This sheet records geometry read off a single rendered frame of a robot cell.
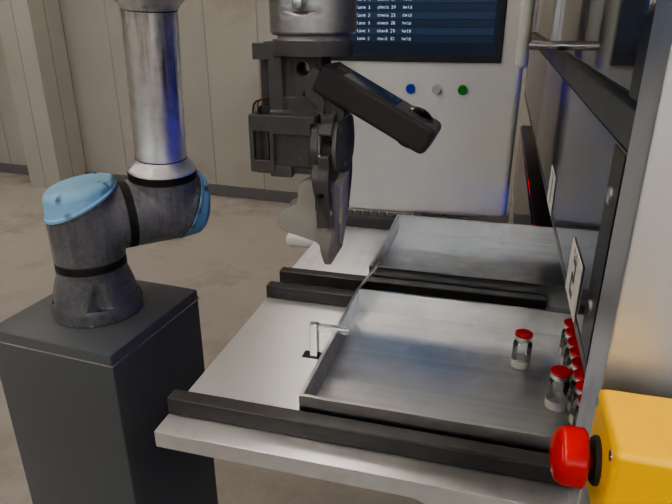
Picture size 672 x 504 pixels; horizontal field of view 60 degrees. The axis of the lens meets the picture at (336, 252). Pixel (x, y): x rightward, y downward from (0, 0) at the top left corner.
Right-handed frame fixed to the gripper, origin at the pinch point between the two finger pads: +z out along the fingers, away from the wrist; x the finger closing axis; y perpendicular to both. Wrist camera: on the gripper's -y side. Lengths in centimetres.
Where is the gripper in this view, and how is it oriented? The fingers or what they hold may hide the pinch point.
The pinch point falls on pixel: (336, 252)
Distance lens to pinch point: 58.4
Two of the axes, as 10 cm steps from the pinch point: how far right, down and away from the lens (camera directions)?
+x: -2.6, 3.7, -8.9
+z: 0.0, 9.2, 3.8
